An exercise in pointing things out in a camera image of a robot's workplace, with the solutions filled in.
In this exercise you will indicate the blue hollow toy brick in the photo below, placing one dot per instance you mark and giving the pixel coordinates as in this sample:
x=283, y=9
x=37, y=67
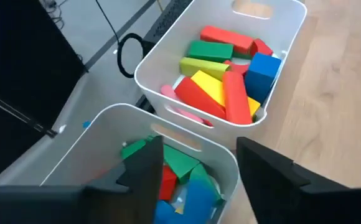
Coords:
x=200, y=199

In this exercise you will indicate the grey plastic bin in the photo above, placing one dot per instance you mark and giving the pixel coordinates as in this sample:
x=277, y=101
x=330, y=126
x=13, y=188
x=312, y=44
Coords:
x=112, y=130

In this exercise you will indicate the red rectangular block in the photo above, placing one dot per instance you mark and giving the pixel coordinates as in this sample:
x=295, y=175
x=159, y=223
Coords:
x=168, y=183

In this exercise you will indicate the blue round floor sticker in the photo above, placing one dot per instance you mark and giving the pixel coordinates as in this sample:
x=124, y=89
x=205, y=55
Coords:
x=86, y=124

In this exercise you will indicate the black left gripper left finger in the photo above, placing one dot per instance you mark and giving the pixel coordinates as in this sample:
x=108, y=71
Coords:
x=105, y=202

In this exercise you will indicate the blue rectangular block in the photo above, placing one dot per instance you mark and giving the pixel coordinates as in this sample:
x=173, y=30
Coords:
x=165, y=214

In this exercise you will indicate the red arch block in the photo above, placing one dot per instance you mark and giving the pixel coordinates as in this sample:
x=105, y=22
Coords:
x=261, y=48

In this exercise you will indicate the green small block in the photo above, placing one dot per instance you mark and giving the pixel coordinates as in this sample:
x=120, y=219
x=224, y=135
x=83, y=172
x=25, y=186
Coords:
x=203, y=180
x=134, y=148

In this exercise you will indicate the black partition screen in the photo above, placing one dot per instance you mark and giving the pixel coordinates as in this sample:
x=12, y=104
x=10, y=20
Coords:
x=12, y=77

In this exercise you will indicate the white plastic bin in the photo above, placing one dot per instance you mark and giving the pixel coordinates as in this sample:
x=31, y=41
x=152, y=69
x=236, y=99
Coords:
x=168, y=53

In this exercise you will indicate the green triangular block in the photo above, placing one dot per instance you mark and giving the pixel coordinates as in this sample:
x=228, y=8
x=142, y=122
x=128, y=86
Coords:
x=180, y=161

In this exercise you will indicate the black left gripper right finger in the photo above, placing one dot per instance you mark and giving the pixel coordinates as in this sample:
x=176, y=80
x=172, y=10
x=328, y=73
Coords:
x=292, y=193

